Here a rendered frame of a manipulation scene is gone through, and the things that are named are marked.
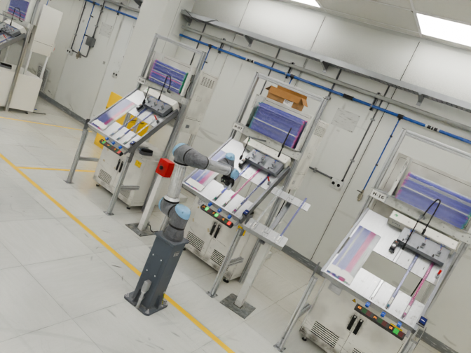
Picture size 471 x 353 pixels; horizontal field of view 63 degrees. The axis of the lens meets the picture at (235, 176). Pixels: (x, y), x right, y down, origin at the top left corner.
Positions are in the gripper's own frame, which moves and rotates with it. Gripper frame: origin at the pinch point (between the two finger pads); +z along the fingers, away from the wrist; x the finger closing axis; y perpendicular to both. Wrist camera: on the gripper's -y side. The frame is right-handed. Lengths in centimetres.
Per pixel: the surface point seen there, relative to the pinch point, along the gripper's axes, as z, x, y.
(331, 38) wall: -55, -59, -262
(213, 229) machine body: 61, -16, -2
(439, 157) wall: 19, 114, -219
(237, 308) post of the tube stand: 82, 47, 37
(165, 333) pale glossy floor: 41, 38, 107
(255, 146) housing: -9, -17, -56
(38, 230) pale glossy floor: 35, -103, 117
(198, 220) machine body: 62, -36, -1
